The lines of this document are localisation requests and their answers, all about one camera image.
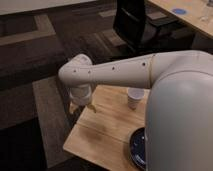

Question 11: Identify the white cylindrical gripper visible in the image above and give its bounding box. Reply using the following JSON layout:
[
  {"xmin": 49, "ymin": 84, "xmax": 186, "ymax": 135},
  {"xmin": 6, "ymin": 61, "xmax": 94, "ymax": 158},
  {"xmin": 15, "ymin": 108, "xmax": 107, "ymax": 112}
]
[{"xmin": 69, "ymin": 84, "xmax": 97, "ymax": 114}]

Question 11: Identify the black office chair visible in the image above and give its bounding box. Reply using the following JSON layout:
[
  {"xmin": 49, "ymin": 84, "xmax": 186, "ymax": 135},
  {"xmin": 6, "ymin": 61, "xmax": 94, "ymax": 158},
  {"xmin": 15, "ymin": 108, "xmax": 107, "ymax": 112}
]
[{"xmin": 113, "ymin": 0, "xmax": 180, "ymax": 53}]

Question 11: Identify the clear plastic cup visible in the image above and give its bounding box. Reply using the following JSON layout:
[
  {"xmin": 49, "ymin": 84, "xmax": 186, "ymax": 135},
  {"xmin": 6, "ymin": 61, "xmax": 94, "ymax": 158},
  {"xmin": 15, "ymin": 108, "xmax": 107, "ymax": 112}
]
[{"xmin": 200, "ymin": 0, "xmax": 213, "ymax": 21}]

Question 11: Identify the dark blue plate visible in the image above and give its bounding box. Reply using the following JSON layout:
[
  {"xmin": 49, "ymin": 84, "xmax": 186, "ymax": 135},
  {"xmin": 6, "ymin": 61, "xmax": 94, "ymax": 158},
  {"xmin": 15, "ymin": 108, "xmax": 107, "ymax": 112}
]
[{"xmin": 129, "ymin": 127, "xmax": 146, "ymax": 171}]

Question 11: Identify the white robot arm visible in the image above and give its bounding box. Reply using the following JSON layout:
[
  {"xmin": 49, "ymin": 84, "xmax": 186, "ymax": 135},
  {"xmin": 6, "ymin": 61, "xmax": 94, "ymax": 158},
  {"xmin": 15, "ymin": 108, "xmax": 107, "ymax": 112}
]
[{"xmin": 58, "ymin": 50, "xmax": 213, "ymax": 171}]

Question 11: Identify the white paper cup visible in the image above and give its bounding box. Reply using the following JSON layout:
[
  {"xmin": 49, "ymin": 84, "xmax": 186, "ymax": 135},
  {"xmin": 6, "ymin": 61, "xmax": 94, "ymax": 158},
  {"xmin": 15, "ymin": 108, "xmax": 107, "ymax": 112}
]
[{"xmin": 127, "ymin": 88, "xmax": 145, "ymax": 110}]

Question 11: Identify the blue round lid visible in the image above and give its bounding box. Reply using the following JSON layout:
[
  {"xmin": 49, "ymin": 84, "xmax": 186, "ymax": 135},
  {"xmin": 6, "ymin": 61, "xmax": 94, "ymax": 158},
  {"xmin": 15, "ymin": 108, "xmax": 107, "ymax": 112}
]
[{"xmin": 172, "ymin": 8, "xmax": 187, "ymax": 15}]

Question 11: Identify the wooden background desk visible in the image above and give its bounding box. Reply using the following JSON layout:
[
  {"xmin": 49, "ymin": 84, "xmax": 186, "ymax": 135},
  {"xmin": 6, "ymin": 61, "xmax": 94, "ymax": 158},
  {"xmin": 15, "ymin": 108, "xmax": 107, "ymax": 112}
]
[{"xmin": 148, "ymin": 0, "xmax": 213, "ymax": 39}]

